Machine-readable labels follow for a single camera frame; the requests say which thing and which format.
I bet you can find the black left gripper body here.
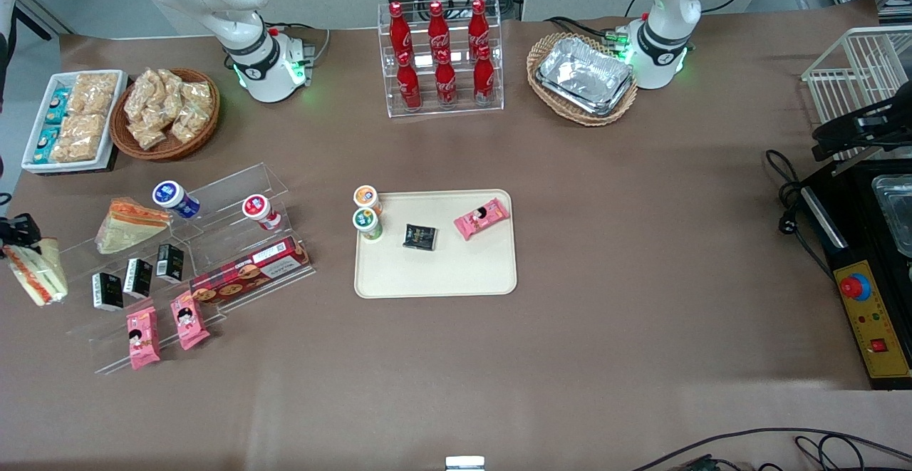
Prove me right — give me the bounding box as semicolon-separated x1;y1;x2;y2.
854;93;912;146

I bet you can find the triangle sandwich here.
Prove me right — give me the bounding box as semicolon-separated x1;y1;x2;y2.
2;237;70;308
95;198;173;256

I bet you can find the aluminium foil tray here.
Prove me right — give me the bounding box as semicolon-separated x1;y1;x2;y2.
535;36;636;118

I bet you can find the beige plastic tray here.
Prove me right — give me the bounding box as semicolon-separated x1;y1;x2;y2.
354;188;518;299

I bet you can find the white rectangular dish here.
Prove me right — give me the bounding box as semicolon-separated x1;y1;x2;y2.
21;70;130;175

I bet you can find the teal snack packet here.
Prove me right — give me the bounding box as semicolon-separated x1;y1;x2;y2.
32;126;62;165
46;88;71;125

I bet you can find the metal pan in machine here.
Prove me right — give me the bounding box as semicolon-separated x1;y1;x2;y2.
870;175;912;259

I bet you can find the small black carton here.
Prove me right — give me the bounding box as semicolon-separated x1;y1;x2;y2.
91;272;125;312
123;258;153;299
155;243;185;284

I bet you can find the tan rice cracker pack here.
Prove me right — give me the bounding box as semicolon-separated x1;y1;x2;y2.
68;73;119;117
51;113;108;164

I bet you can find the blue lid cup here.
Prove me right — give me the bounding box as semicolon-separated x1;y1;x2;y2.
152;180;202;219

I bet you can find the red emergency button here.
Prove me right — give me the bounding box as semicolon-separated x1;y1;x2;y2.
839;272;872;303

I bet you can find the clear puffed snack bag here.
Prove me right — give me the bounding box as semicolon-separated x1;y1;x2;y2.
125;72;159;119
170;104;209;144
180;81;214;112
153;93;182;127
128;118;169;151
146;68;183;101

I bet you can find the pink snack packet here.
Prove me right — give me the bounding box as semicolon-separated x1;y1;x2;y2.
454;197;512;242
126;305;162;371
170;291;212;351

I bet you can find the brown wicker basket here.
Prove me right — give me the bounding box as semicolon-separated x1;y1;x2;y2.
110;67;221;162

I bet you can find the black sealing machine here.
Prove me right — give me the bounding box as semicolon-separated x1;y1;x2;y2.
797;157;912;392

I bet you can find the clear acrylic stepped shelf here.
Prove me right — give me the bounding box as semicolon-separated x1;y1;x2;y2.
43;162;318;376

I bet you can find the red cookie box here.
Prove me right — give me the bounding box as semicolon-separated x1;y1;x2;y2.
190;236;313;306

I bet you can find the red lid cup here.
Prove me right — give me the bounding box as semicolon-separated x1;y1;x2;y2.
242;194;284;232

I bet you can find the light wicker basket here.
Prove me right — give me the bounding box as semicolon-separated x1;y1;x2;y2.
526;32;639;128

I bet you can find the green lid cup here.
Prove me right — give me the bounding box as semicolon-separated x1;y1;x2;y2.
352;207;384;242

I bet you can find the orange lid cup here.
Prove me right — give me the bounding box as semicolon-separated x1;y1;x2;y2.
353;185;383;217

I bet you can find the clear acrylic bottle rack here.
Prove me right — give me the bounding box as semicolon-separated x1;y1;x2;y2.
377;0;506;120

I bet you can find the red cola bottle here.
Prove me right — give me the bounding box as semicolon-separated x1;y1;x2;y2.
388;1;413;60
467;0;491;53
395;51;423;111
434;48;459;108
472;45;497;105
427;1;450;56

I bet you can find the black snack packet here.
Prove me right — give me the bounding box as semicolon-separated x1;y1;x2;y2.
402;223;437;252

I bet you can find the white wire basket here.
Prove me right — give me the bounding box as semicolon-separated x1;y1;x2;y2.
801;26;912;163

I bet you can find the black power cable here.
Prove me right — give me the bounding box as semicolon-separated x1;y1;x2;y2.
765;148;839;281

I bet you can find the long black cable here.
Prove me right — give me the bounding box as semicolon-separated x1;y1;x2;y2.
631;426;912;471

